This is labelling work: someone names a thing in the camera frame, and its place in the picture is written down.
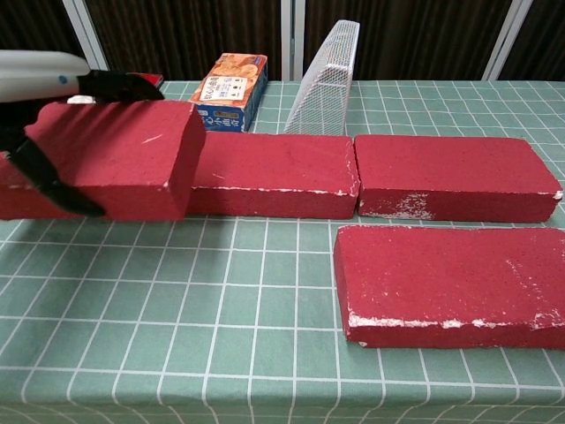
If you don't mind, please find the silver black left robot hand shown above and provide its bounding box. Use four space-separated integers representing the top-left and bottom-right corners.
0 49 165 218

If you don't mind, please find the red brick with thin scratch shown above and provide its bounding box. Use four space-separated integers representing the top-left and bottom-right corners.
24 99 207 222

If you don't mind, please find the red brick with chipped edge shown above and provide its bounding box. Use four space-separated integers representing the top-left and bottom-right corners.
333 224 565 352

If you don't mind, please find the dark ribbed partition panel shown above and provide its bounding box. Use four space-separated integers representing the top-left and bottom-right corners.
291 0 524 82
72 0 293 82
0 0 96 72
493 0 565 82

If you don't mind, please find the red foam brick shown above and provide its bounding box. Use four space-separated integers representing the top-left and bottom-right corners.
354 134 564 223
189 132 363 221
0 152 107 221

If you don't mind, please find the orange and blue cookie box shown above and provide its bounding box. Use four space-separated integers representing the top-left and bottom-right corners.
189 53 269 133

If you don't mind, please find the green checked tablecloth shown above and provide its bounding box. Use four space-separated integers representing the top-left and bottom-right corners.
0 79 565 424

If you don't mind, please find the white mesh wire rack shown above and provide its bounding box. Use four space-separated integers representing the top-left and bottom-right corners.
282 19 361 136

